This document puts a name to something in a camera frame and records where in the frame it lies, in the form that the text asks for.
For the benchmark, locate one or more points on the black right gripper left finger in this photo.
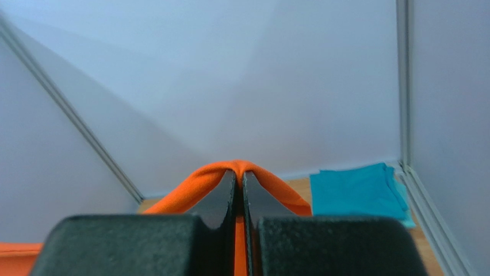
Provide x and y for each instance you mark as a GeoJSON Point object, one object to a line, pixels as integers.
{"type": "Point", "coordinates": [197, 242]}

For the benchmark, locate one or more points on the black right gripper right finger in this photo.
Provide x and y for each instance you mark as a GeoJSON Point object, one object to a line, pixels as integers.
{"type": "Point", "coordinates": [280, 242]}

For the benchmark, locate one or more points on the orange t shirt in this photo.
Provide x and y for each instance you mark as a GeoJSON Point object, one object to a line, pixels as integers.
{"type": "Point", "coordinates": [19, 258]}

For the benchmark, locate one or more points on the teal folded t shirt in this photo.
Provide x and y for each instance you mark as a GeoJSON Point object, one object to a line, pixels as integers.
{"type": "Point", "coordinates": [365, 191]}

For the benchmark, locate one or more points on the mint folded t shirt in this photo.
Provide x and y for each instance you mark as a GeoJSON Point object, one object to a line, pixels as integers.
{"type": "Point", "coordinates": [408, 220]}

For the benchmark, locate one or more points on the right aluminium corner post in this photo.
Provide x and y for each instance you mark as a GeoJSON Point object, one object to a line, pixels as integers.
{"type": "Point", "coordinates": [419, 162]}

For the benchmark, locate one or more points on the aluminium corner post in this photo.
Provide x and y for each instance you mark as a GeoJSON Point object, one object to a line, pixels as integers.
{"type": "Point", "coordinates": [419, 162]}
{"type": "Point", "coordinates": [17, 47]}

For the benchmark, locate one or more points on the left aluminium corner post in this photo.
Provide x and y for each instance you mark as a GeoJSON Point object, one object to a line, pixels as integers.
{"type": "Point", "coordinates": [17, 47]}

